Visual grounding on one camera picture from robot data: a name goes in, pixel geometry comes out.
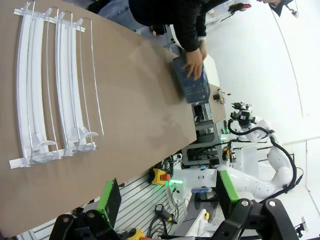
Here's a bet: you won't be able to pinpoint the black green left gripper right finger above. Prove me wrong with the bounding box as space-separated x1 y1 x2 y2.
212 169 300 240

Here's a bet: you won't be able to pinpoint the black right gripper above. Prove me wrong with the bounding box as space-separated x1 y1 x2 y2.
230 101 254 126

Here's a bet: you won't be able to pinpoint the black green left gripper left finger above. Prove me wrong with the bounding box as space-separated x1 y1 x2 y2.
49 177 123 240

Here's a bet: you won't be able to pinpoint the grey plastic lattice basket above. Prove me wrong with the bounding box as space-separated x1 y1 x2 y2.
170 55 211 105

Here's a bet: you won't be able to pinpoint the person's right forearm black sleeve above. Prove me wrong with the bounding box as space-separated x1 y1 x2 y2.
174 22 202 53

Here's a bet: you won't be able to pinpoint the white can dispenser rack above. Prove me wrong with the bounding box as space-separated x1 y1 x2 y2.
9 0 105 170

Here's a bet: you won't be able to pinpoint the person's right hand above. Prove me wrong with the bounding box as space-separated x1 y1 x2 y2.
182 47 204 80

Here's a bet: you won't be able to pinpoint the person's left hand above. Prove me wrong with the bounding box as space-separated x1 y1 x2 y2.
200 40 208 62

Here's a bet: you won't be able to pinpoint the brown side board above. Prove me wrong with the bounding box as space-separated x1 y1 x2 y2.
209 83 227 126

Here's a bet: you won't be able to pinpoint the small white red clamp device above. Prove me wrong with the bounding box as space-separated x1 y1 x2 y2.
212 87 231 104

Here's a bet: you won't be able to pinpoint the aluminium slat panel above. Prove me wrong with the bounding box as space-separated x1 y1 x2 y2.
14 172 193 240

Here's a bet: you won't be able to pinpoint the yellow red emergency stop button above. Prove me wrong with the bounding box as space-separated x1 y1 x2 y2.
149 167 172 186
126 227 146 240

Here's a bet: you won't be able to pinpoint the black handheld scanner tool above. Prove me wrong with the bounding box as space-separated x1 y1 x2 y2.
154 203 179 225

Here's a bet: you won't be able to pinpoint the grey metal electronics rack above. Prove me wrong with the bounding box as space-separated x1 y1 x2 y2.
180 101 227 169

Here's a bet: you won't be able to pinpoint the person in black jacket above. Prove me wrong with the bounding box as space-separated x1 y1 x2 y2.
128 0 229 53

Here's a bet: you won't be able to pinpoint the person's blue jeans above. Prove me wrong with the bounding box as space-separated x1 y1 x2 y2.
96 0 143 27

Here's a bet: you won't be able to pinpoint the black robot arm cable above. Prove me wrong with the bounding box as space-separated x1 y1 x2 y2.
226 119 304 198

